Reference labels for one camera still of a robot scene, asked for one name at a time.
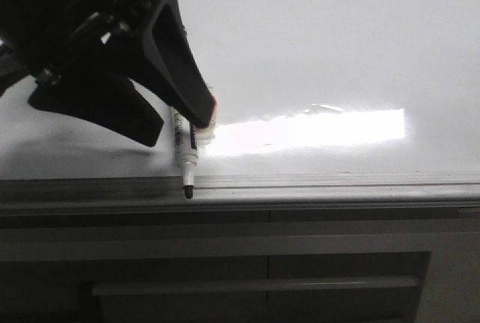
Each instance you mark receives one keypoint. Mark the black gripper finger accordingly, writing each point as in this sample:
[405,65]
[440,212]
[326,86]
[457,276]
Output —
[104,98]
[166,66]

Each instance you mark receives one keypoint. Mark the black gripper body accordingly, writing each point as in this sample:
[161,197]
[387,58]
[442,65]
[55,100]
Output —
[55,37]

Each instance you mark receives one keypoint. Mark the white black whiteboard marker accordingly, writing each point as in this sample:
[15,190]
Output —
[186,151]

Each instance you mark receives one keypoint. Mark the red round magnet taped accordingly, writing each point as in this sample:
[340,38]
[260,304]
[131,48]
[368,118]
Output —
[204,136]

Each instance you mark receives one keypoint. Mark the white whiteboard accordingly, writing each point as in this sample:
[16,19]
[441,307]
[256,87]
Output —
[339,89]

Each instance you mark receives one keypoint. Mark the grey cabinet drawer front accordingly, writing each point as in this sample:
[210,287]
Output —
[47,272]

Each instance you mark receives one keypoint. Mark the grey drawer handle bar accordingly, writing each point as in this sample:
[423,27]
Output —
[260,285]

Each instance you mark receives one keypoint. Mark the grey aluminium whiteboard frame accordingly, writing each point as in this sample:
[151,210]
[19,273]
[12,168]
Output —
[239,192]

